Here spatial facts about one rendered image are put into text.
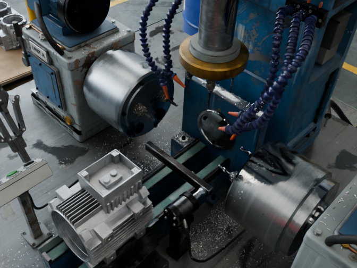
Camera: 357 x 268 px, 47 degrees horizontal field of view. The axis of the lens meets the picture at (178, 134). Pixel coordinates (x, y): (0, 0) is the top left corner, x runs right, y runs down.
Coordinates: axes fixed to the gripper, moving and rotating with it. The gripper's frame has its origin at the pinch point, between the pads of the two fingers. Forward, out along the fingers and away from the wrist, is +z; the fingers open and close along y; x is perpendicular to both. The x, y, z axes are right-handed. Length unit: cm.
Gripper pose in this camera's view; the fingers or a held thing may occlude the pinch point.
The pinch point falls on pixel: (20, 150)
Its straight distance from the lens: 117.9
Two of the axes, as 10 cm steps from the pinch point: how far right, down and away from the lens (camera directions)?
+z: 3.9, 8.8, 2.7
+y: 7.0, -4.8, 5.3
